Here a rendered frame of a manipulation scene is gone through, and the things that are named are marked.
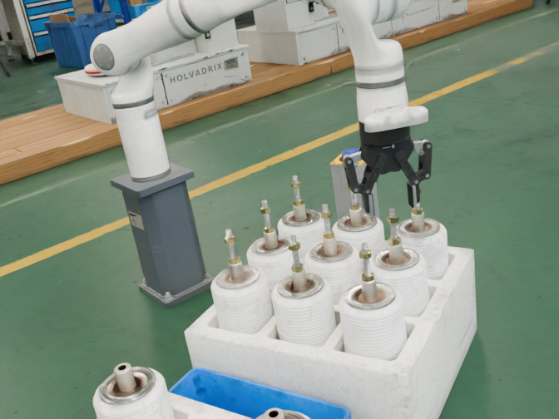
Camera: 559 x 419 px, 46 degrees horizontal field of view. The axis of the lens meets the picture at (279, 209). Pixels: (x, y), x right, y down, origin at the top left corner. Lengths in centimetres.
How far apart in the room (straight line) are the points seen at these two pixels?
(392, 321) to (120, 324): 77
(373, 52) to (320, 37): 282
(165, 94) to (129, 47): 182
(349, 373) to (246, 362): 18
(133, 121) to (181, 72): 179
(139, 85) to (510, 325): 91
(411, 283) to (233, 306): 29
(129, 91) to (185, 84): 180
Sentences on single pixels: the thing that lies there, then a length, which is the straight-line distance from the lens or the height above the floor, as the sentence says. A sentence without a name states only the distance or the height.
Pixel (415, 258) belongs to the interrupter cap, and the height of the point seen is 25.
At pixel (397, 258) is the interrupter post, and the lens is 108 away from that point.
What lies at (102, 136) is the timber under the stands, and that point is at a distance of 300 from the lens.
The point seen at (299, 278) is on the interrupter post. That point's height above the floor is 27.
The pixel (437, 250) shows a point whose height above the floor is 22.
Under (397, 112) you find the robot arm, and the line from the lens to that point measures 93.
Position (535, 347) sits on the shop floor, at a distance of 132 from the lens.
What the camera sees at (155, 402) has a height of 24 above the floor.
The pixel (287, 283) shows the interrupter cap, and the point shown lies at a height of 25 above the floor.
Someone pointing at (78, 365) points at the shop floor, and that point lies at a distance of 148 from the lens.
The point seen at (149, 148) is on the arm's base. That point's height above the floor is 38.
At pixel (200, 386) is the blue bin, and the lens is 116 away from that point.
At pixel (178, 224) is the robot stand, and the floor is 19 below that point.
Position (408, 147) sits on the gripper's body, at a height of 44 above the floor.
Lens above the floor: 77
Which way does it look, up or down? 23 degrees down
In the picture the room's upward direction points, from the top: 9 degrees counter-clockwise
